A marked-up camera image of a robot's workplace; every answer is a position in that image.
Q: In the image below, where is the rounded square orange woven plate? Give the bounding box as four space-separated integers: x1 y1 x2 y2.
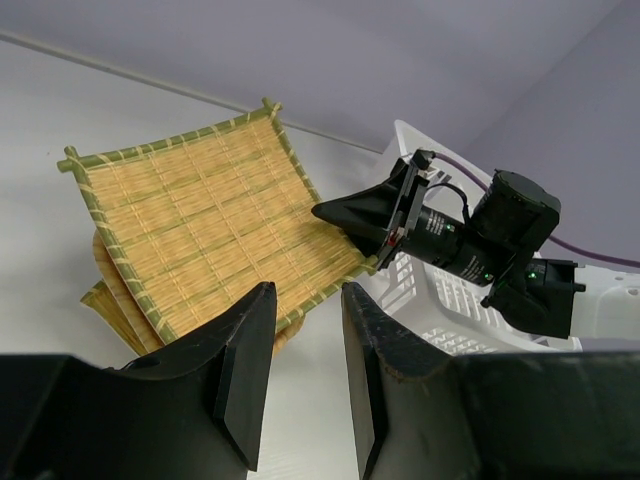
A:
92 231 165 350

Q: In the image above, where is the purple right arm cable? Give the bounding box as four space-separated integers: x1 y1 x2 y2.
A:
432 152 640 266

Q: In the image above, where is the square green-rimmed bamboo plate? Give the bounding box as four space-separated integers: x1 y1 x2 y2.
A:
57 101 373 343

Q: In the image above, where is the white plastic dish rack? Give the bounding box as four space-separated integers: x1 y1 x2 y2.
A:
364 120 582 355

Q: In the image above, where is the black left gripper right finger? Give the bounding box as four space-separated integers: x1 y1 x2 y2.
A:
341 283 639 479

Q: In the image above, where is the round green-rimmed bamboo plate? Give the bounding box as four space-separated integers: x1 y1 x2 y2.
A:
80 280 160 356

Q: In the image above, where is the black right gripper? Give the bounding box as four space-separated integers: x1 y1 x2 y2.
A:
311 149 480 275

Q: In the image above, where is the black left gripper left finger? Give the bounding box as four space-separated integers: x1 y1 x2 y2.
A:
1 282 277 479

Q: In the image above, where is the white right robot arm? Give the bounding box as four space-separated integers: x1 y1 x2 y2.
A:
312 149 639 339

